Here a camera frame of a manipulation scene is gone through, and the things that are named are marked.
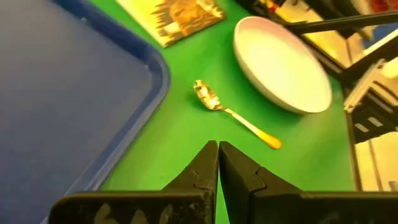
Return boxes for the white bowl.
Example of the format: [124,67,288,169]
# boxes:
[233,16,333,114]

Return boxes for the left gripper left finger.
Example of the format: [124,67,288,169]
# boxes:
[48,139,219,224]

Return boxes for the illustrated paperback book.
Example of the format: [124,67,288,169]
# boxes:
[115,0,226,49]

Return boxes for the black camera stand post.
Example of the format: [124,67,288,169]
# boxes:
[284,11,398,35]

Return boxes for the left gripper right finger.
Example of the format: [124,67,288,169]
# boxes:
[220,141,398,224]

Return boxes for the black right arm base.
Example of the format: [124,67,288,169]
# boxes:
[343,58,398,144]

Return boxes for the shiny metal spoon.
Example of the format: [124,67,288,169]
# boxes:
[193,79,283,150]

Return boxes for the blue plastic tray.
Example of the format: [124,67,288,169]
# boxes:
[0,0,171,224]

